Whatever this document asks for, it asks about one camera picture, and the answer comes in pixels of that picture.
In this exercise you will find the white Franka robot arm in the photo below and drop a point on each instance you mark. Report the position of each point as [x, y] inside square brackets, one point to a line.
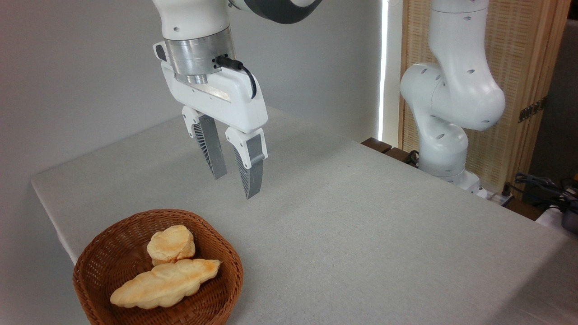
[451, 90]

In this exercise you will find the metal screen hinge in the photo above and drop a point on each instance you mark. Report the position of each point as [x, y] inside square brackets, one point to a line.
[533, 109]

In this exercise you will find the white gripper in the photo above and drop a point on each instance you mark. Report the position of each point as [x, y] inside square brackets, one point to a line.
[216, 101]

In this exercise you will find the wooden folding screen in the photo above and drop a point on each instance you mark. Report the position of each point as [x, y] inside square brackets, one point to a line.
[519, 45]

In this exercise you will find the white power strip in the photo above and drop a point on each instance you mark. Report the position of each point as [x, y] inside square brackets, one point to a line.
[496, 197]

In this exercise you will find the brown wicker basket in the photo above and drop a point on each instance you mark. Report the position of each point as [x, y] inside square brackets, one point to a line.
[104, 253]

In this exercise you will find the long twisted bread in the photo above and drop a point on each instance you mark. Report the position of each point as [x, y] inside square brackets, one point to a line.
[162, 284]

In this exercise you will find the round bread roll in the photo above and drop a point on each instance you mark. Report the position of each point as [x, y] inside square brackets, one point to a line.
[170, 243]

